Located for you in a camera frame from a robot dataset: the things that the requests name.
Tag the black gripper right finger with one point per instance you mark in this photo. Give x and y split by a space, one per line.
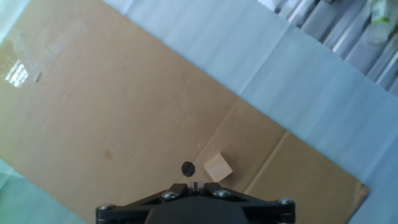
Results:
267 211

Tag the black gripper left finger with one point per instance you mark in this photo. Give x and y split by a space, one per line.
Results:
130 213

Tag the small wooden cube block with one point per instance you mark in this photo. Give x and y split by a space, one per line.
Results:
218 167

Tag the black round dot sticker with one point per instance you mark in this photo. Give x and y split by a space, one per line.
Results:
188 169

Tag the brown cardboard sheet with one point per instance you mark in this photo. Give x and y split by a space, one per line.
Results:
124 118

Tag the clear tape patch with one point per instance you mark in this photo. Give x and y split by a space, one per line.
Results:
37 56

